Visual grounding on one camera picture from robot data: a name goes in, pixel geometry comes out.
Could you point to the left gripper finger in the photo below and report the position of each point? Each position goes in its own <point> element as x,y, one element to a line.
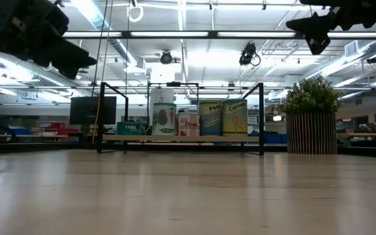
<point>68,72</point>
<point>73,58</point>

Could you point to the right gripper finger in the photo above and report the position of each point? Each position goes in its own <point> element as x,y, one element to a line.
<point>318,44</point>
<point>315,24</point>

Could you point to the teal tuna fish can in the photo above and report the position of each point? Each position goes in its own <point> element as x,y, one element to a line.
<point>129,129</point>

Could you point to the white vegetable print can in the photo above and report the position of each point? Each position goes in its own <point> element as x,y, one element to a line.
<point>164,119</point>

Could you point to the yellow carrots can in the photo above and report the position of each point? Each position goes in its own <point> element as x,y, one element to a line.
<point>234,120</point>

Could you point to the diced tomatoes can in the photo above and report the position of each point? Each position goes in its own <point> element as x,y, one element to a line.
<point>188,125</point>

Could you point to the blue and yellow peas can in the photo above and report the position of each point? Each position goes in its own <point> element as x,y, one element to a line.
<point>210,120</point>

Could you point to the black monitor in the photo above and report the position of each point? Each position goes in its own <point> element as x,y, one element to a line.
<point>83,111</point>

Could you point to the red storage bins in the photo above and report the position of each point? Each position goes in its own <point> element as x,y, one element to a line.
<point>55,126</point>

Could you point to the blue storage bin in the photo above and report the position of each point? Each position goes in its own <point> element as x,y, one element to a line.
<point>20,131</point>
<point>279,137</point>

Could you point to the potted plant in ribbed pot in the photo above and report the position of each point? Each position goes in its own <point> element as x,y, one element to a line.
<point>310,130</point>

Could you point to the round black ceiling device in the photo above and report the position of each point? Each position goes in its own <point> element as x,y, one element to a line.
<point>166,57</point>

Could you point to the white cylindrical tank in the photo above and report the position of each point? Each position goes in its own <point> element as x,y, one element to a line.
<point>162,95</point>

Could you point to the overhead LED light bar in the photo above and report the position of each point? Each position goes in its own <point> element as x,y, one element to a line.
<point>168,34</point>

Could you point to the wooden background table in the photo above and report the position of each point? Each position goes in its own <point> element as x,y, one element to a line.
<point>370,134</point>

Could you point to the black overhead camera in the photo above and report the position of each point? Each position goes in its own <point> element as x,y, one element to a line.
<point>247,53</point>

